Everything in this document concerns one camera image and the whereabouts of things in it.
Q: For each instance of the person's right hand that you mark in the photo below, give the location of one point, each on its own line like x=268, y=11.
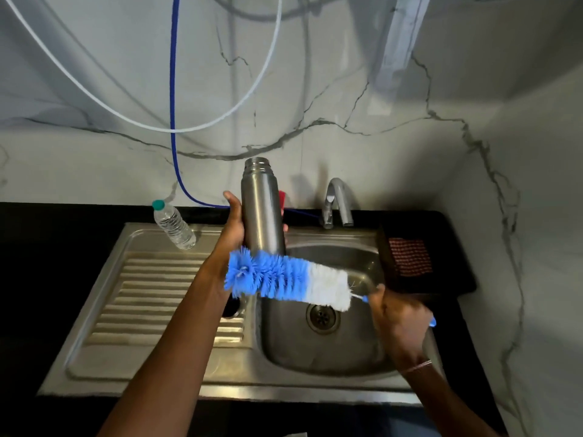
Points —
x=401, y=323

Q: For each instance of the person's left hand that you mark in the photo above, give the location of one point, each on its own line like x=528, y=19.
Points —
x=232, y=241

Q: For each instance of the steel flask bottle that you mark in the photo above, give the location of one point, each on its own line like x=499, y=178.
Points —
x=263, y=213

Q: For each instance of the blue white bottle brush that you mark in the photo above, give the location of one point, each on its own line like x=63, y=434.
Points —
x=282, y=279

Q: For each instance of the steel flask cup lid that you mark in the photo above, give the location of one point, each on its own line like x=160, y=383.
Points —
x=232, y=307

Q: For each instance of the person's right forearm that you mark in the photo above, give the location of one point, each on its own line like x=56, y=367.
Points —
x=451, y=405

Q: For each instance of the person's left forearm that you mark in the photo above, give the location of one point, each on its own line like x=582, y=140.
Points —
x=164, y=364

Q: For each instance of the clear plastic water bottle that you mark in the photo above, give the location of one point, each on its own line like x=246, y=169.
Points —
x=175, y=225

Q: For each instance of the red plastic brush holder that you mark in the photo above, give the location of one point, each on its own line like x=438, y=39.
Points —
x=282, y=200

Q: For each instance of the red checkered cloth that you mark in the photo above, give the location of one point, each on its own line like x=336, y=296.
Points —
x=410, y=257

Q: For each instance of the dark woven tray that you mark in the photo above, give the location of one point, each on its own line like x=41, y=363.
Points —
x=455, y=268

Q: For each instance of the metal sink drain strainer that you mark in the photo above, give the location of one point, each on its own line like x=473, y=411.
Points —
x=323, y=317

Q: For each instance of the chrome sink faucet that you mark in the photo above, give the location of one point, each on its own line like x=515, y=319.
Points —
x=341, y=200

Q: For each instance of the stainless steel sink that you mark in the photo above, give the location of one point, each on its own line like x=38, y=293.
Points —
x=136, y=350

